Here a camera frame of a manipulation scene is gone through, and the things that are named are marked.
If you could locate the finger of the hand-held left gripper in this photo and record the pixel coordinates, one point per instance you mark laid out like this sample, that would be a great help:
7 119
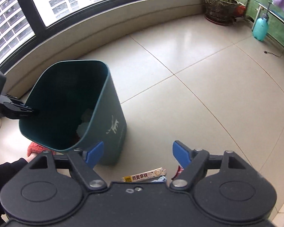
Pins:
19 112
14 100

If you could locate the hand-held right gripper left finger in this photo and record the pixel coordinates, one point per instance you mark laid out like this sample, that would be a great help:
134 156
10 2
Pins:
94 155

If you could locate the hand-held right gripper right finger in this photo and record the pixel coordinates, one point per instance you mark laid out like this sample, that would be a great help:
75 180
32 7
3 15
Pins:
181 153

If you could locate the red snack wrapper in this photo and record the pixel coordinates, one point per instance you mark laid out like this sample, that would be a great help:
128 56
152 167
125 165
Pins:
179 173

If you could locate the grey blue packet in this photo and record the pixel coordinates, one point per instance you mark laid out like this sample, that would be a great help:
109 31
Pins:
160 179

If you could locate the yellow snack bar wrapper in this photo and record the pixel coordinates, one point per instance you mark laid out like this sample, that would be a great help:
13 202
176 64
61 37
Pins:
144 175

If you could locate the dark green trash bin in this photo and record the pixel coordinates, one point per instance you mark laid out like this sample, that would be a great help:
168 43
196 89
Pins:
108 104

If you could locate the black framed window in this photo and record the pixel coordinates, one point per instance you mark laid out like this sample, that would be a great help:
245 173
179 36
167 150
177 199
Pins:
61 0

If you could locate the teal spray bottle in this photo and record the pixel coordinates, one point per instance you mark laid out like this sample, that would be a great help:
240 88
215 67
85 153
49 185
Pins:
261 28

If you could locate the potted plant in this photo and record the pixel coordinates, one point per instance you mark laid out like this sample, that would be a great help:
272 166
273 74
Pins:
219 9

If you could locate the small red pot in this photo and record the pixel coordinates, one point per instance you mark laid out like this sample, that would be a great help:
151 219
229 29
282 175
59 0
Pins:
241 10

